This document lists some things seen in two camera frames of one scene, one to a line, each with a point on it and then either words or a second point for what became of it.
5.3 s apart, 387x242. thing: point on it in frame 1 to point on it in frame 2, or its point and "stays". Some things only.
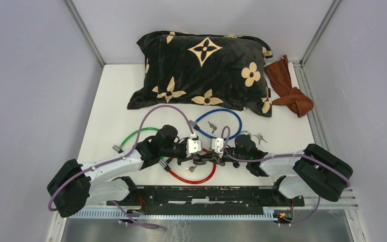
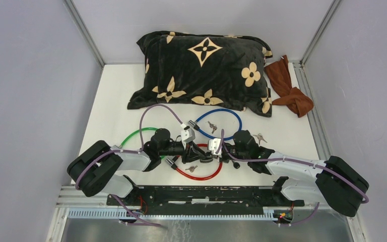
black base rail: [208, 199] stays
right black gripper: [217, 160] stays
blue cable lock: [194, 124] stays
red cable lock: [164, 165] to [170, 162]
